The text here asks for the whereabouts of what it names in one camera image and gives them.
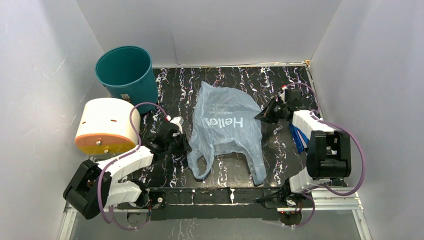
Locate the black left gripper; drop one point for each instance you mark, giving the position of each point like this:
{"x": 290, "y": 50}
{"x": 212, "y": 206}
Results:
{"x": 185, "y": 148}

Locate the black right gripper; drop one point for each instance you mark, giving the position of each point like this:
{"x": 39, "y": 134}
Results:
{"x": 265, "y": 115}

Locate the light blue plastic bag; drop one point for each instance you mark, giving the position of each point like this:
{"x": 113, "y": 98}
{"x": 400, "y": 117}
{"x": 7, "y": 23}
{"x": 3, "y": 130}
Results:
{"x": 224, "y": 122}

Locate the blue stapler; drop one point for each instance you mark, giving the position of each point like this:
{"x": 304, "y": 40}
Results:
{"x": 300, "y": 139}

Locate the cream orange round container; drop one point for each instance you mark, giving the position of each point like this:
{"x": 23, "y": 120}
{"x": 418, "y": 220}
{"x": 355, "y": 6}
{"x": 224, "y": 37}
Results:
{"x": 108, "y": 126}

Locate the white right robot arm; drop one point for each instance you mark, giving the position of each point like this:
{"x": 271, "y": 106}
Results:
{"x": 328, "y": 151}

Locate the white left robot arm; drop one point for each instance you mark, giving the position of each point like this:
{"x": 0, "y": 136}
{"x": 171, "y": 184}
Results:
{"x": 96, "y": 185}

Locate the teal plastic trash bin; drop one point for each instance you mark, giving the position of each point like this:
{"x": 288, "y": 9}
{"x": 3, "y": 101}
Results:
{"x": 127, "y": 73}

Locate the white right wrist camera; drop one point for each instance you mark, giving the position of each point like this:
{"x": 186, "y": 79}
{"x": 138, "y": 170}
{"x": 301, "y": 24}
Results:
{"x": 282, "y": 94}

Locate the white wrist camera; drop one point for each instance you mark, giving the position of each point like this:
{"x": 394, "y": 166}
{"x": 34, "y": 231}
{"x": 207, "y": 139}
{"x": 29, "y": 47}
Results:
{"x": 178, "y": 121}
{"x": 282, "y": 94}

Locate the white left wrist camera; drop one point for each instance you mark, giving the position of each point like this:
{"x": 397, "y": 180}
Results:
{"x": 178, "y": 121}

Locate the black front mounting rail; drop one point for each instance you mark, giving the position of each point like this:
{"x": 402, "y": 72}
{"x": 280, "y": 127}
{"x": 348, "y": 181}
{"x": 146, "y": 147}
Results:
{"x": 216, "y": 203}

